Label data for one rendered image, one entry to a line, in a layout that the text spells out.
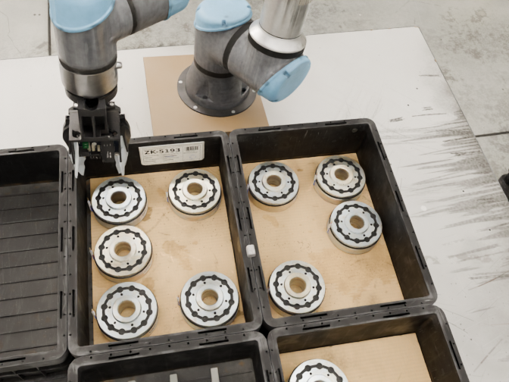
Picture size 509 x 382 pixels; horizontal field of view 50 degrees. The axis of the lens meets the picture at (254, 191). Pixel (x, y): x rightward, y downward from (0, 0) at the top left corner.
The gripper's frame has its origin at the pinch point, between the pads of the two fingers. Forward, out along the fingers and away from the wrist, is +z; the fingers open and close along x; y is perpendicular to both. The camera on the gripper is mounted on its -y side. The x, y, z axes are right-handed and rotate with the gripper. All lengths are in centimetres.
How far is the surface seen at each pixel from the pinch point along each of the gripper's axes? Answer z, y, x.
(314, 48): 19, -56, 58
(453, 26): 71, -141, 167
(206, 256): 15.7, 10.3, 17.9
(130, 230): 13.4, 4.7, 4.3
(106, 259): 14.0, 10.1, -0.2
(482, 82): 75, -104, 167
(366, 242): 11, 13, 48
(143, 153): 7.7, -9.1, 7.7
